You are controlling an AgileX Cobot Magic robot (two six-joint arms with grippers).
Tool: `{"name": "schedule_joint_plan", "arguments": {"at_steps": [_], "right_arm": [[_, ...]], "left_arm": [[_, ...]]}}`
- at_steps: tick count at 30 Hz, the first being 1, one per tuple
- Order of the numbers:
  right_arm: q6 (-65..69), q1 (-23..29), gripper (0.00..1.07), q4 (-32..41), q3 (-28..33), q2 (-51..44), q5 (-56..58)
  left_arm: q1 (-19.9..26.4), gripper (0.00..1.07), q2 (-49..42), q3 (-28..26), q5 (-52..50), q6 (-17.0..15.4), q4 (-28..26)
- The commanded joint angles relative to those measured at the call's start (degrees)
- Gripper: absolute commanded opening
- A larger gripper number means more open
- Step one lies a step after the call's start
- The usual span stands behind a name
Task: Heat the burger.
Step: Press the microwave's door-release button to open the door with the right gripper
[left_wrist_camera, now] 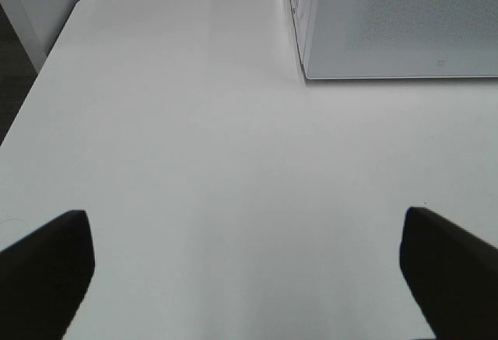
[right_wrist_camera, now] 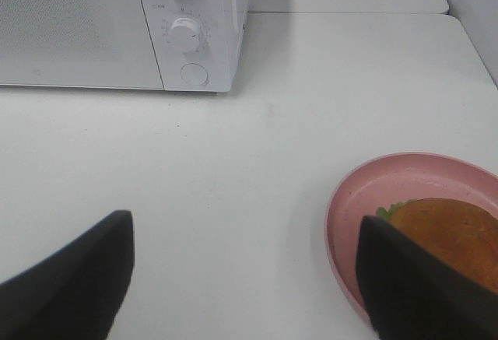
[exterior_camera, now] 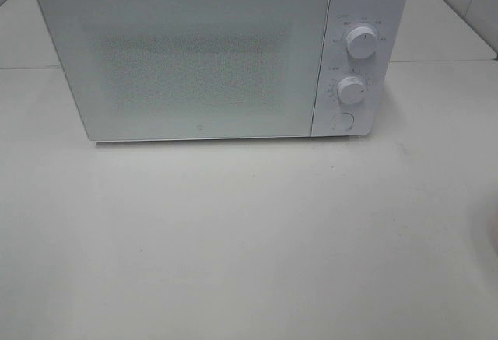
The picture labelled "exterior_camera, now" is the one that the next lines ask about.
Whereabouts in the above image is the white microwave oven body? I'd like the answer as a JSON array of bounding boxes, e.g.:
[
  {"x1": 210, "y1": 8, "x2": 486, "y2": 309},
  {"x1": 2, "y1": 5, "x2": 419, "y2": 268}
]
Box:
[{"x1": 35, "y1": 0, "x2": 409, "y2": 148}]

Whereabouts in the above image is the round white door button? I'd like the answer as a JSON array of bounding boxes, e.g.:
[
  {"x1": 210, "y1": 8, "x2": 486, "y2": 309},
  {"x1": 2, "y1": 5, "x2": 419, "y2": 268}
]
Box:
[{"x1": 331, "y1": 113, "x2": 355, "y2": 134}]

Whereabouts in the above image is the white microwave door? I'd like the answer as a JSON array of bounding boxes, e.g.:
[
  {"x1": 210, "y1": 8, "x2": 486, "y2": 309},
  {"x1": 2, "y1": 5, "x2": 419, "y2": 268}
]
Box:
[{"x1": 38, "y1": 0, "x2": 329, "y2": 142}]

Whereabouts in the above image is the upper white power knob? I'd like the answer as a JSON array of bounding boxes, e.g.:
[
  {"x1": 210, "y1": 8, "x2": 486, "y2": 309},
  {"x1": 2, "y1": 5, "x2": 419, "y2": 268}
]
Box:
[{"x1": 345, "y1": 23, "x2": 378, "y2": 60}]

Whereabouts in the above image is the lower white timer knob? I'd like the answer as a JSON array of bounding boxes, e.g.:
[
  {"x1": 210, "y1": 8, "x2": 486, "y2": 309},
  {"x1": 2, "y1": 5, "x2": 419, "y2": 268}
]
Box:
[{"x1": 337, "y1": 75, "x2": 367, "y2": 105}]

